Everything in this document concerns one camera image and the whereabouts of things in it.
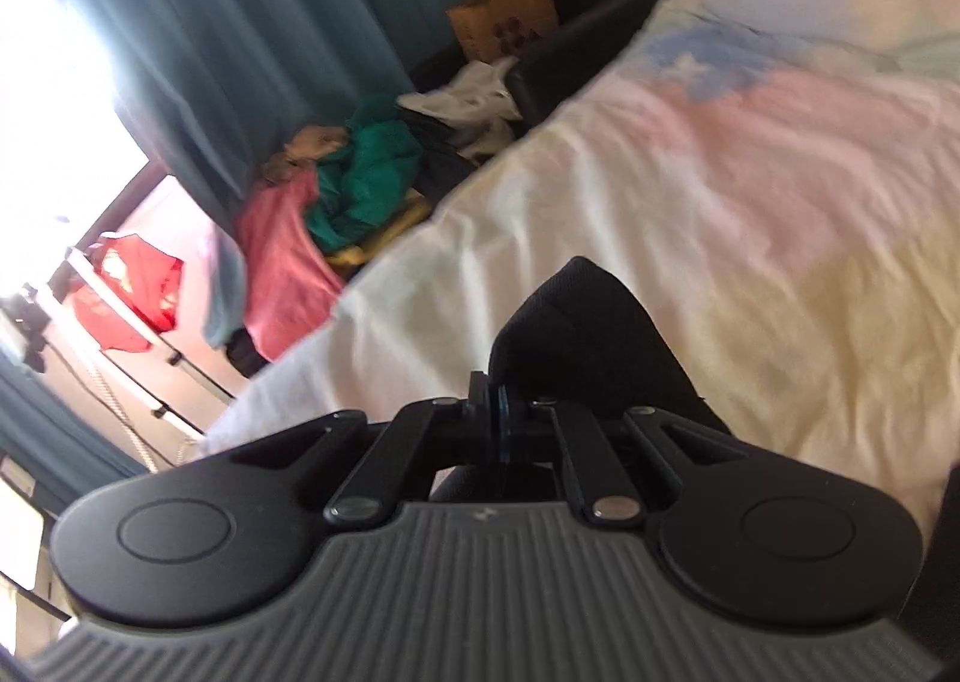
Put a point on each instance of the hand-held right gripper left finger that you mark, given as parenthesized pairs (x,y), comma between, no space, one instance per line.
(487,428)

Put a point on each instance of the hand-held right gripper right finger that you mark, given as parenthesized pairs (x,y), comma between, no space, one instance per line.
(513,431)

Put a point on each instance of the black garment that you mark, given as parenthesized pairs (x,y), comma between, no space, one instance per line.
(585,329)

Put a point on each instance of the yellow cloth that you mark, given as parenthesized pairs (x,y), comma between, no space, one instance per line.
(375,243)

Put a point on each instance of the pink cloth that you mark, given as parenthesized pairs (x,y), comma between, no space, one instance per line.
(281,262)

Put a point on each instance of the dark cloth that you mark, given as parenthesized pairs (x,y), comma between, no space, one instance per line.
(439,160)

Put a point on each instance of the green cloth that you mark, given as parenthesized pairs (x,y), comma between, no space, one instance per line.
(367,164)

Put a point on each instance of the light blue cloth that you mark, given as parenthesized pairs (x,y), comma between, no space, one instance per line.
(223,292)

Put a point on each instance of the bed with pastel sheet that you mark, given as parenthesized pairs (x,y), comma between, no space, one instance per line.
(750,202)

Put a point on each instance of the white cloth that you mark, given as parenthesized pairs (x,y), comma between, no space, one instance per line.
(469,97)

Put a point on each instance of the white drying rack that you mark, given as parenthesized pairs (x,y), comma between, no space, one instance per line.
(161,359)

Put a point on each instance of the tan cloth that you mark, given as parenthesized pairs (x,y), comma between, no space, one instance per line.
(307,145)

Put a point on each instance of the red t-shirt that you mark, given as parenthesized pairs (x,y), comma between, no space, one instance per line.
(127,292)

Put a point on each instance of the black chair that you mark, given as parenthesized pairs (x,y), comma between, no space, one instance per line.
(577,44)

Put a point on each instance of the brown paper bag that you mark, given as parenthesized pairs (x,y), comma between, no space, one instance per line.
(506,14)

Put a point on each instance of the teal curtain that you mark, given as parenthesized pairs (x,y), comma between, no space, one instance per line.
(247,14)
(52,419)

